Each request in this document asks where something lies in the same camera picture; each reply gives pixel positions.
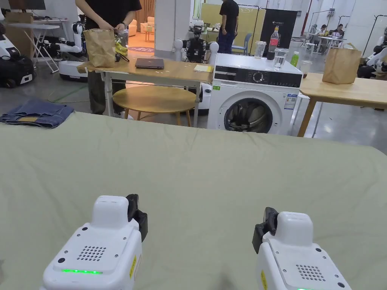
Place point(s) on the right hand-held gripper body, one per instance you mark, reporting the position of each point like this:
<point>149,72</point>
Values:
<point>290,241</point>

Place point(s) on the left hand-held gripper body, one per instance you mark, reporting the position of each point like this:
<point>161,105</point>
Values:
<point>105,238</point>

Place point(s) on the bed with pale green sheet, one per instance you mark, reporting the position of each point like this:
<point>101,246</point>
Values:
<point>193,169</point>

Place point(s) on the folded blue jeans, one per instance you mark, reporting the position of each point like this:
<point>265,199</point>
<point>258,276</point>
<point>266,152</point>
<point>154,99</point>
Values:
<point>36,113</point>

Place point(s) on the white washing machine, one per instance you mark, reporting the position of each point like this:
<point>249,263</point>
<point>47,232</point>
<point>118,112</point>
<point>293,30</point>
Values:
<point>251,99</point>

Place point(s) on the white wheeled robot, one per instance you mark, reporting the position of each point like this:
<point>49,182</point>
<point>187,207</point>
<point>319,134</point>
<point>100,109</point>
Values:
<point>71,68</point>

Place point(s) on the white robot on black base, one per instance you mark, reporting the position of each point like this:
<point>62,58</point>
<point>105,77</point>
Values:
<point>12,66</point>

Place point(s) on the white robot with black head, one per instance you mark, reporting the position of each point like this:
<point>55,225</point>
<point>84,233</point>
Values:
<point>375,60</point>

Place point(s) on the group of people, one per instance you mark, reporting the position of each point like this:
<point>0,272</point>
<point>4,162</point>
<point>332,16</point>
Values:
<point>326,34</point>

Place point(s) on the black and white humanoid robot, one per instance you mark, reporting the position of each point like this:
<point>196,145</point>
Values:
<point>196,45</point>

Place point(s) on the black standing banner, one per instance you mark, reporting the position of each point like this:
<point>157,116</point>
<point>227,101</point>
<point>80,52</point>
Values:
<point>284,21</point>

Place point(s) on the brown carton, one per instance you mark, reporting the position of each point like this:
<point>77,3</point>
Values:
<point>18,18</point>

